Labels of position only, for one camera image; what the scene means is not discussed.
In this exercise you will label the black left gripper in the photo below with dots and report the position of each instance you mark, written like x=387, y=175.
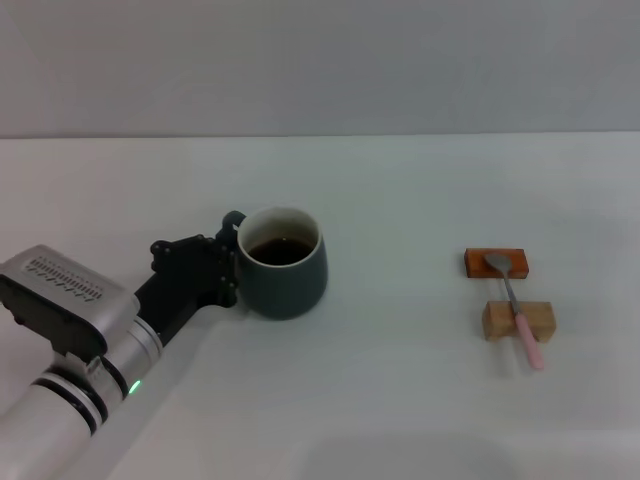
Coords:
x=185, y=270

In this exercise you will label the dark grey ceramic cup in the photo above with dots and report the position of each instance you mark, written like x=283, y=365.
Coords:
x=287, y=290

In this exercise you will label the dark brown coffee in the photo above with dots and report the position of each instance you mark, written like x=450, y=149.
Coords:
x=280, y=251

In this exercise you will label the orange brown wooden block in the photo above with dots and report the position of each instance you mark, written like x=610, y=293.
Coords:
x=475, y=265

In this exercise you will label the light wooden arch block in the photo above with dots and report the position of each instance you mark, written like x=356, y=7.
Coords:
x=495, y=320

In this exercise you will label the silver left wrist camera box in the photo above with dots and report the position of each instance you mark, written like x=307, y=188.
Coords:
x=60, y=290

